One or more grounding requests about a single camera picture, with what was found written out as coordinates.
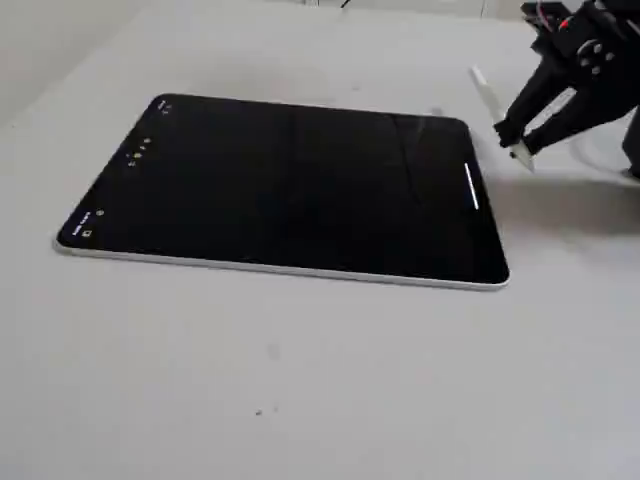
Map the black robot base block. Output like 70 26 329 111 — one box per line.
621 107 640 180

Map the black screen silver tablet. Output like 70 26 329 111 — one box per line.
52 92 512 293

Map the white cable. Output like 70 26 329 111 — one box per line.
569 134 640 189

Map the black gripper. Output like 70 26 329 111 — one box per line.
492 0 640 154

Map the white stylus pencil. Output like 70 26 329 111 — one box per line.
468 64 536 174

